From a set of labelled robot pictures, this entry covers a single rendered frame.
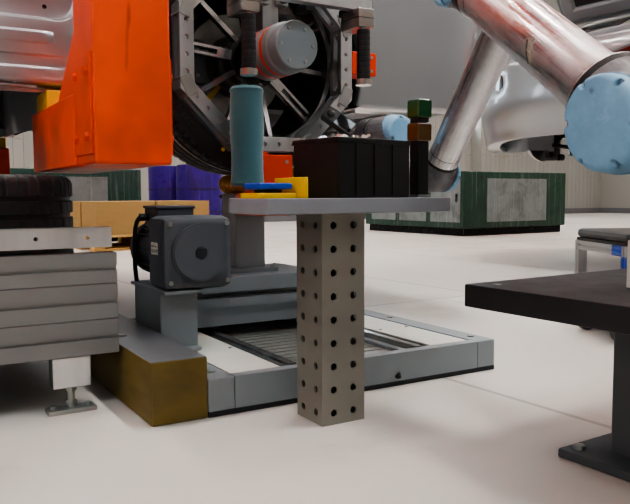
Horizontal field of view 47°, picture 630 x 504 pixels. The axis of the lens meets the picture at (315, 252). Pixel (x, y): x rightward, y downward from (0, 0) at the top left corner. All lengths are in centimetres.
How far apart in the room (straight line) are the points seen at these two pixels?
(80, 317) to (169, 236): 29
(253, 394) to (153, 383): 22
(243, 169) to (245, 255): 39
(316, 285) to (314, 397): 23
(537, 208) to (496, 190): 70
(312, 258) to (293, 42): 73
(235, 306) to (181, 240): 40
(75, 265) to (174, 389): 33
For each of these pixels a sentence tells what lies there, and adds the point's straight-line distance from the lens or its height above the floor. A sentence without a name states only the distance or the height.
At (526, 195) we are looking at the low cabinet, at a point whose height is 44.
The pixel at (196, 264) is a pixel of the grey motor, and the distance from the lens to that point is 175.
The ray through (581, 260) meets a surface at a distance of 262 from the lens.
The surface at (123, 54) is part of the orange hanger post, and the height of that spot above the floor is 74.
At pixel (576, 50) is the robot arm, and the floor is 69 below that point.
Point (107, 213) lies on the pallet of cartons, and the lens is 622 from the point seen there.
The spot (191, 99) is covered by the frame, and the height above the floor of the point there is 71.
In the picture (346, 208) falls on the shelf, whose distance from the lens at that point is 139.
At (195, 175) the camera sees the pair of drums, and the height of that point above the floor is 67.
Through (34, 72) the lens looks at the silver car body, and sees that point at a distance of 204.
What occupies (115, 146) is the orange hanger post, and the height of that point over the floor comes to 55.
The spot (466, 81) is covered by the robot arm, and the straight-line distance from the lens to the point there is 184.
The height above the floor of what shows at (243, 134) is 61.
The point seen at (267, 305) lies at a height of 14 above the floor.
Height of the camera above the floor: 46
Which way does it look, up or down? 5 degrees down
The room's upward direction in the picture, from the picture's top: straight up
